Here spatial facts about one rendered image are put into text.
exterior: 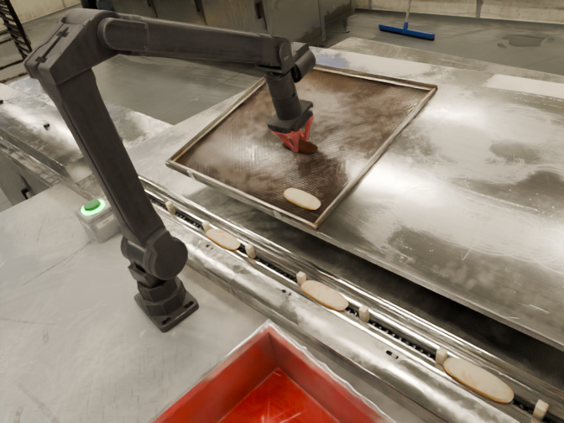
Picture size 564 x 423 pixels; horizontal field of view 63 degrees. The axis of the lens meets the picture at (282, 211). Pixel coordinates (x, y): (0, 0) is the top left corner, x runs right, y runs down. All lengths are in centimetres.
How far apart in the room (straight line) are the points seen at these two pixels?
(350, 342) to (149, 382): 35
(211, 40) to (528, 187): 63
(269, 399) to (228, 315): 20
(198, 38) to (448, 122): 59
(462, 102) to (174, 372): 85
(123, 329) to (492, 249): 69
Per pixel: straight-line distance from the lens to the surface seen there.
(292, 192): 100
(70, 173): 137
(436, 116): 113
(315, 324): 80
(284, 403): 77
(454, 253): 85
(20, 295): 117
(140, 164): 144
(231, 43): 87
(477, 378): 75
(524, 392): 77
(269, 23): 367
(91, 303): 105
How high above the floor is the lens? 149
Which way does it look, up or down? 38 degrees down
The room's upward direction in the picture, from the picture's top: 12 degrees counter-clockwise
